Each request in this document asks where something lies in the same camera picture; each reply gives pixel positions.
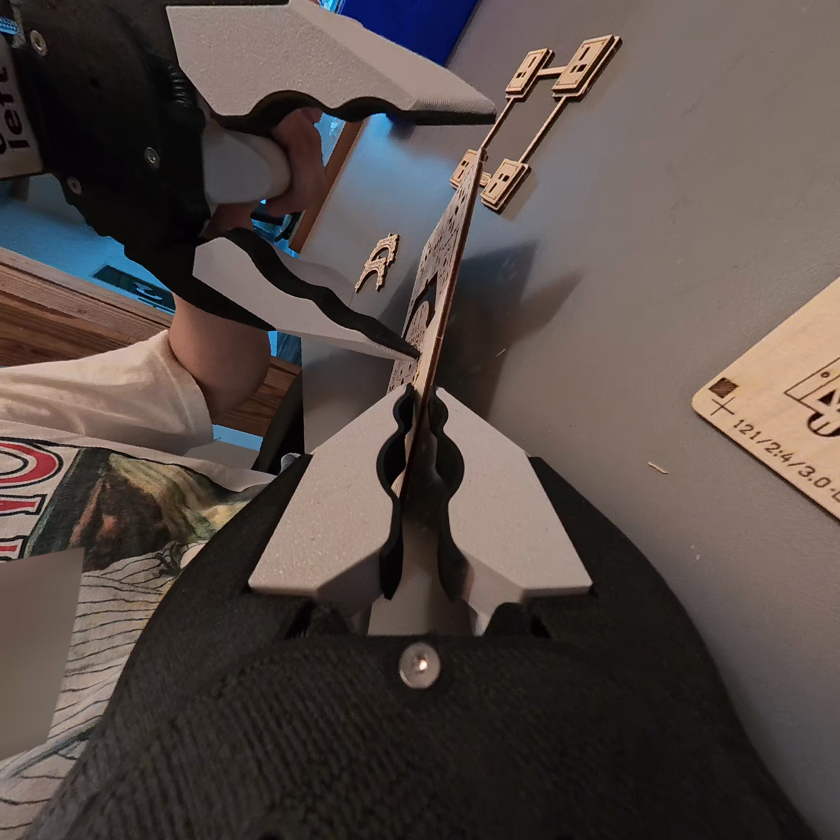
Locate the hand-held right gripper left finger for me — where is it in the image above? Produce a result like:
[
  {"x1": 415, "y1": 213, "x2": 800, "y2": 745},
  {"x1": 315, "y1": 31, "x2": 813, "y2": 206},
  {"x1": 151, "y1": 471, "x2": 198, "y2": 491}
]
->
[{"x1": 248, "y1": 386, "x2": 416, "y2": 601}]

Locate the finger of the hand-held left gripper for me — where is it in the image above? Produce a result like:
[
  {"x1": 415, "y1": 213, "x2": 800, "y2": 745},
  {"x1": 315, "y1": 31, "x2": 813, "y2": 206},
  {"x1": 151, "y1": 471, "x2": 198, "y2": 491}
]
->
[
  {"x1": 165, "y1": 0, "x2": 497, "y2": 132},
  {"x1": 192, "y1": 226, "x2": 422, "y2": 362}
]

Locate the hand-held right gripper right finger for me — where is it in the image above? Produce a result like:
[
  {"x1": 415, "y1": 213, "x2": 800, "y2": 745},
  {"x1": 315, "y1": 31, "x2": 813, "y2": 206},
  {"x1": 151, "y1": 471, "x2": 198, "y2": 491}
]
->
[{"x1": 427, "y1": 386, "x2": 595, "y2": 603}]

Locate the wooden puzzle sheet with arches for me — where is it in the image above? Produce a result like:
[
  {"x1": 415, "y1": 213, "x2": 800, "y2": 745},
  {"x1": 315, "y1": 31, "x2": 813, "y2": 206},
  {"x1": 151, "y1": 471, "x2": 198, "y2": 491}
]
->
[{"x1": 387, "y1": 147, "x2": 488, "y2": 506}]

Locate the person's left forearm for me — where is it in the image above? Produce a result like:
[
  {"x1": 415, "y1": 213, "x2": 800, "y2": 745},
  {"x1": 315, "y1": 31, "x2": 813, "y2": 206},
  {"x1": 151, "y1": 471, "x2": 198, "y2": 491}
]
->
[{"x1": 167, "y1": 298, "x2": 280, "y2": 433}]

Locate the grey desk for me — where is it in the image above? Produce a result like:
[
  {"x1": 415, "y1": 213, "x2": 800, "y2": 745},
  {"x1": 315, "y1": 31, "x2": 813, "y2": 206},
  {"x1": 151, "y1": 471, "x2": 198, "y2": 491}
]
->
[{"x1": 259, "y1": 0, "x2": 840, "y2": 756}]

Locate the person's left hand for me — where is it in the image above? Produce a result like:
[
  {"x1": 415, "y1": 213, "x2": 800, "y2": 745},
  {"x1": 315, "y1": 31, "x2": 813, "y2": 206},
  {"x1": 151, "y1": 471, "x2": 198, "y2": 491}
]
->
[{"x1": 262, "y1": 108, "x2": 329, "y2": 221}]

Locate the blue panel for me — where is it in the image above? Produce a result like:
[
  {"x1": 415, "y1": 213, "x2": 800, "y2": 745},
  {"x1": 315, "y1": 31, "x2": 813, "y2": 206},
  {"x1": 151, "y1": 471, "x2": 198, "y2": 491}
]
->
[{"x1": 338, "y1": 0, "x2": 480, "y2": 67}]

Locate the small wooden arch piece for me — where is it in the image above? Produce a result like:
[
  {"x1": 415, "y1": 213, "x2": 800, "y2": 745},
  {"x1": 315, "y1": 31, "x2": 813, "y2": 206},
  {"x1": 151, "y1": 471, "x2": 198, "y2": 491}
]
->
[{"x1": 354, "y1": 233, "x2": 401, "y2": 294}]

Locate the person's printed white shirt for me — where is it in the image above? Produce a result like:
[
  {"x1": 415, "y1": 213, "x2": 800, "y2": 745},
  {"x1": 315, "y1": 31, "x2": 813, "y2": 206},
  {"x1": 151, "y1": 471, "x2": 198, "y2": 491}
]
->
[{"x1": 0, "y1": 328, "x2": 309, "y2": 824}]

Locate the wooden puzzle sheet with towers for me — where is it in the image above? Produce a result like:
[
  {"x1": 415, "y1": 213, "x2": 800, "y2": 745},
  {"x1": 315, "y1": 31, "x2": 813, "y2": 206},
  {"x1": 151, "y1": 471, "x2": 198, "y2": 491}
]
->
[{"x1": 692, "y1": 276, "x2": 840, "y2": 521}]

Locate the wooden furniture frame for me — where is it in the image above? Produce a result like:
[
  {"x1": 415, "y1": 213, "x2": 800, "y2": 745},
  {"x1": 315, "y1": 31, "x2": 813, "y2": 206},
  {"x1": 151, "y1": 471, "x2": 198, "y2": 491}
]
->
[{"x1": 0, "y1": 246, "x2": 173, "y2": 368}]

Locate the wooden frame with square pieces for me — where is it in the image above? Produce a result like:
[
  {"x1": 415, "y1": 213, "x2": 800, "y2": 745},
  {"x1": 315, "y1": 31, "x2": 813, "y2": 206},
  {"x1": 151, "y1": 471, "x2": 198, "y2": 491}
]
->
[{"x1": 449, "y1": 33, "x2": 622, "y2": 212}]

